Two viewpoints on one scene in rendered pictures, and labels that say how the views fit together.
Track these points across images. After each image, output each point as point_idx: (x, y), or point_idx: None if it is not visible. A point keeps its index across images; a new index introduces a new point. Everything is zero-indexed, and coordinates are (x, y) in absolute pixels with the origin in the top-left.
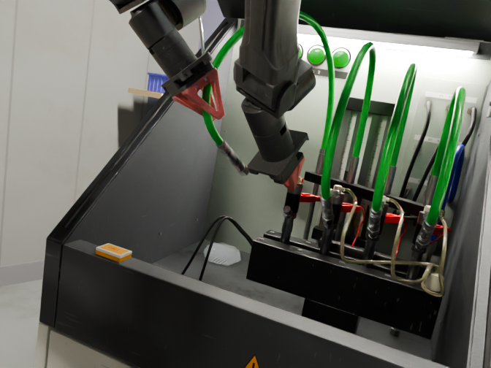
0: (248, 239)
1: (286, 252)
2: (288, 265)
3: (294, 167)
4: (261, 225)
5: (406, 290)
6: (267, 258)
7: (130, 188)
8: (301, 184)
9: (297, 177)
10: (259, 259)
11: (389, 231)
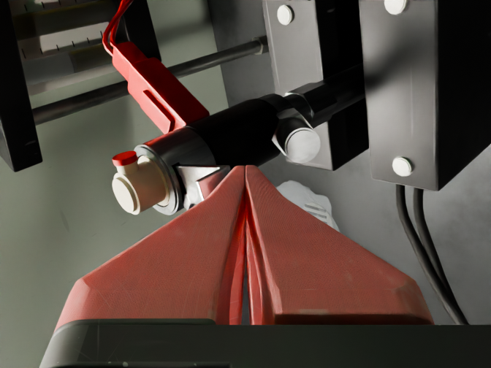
0: (422, 207)
1: (442, 44)
2: (465, 12)
3: (359, 363)
4: None
5: None
6: (462, 105)
7: None
8: (152, 152)
9: (231, 201)
10: (467, 132)
11: None
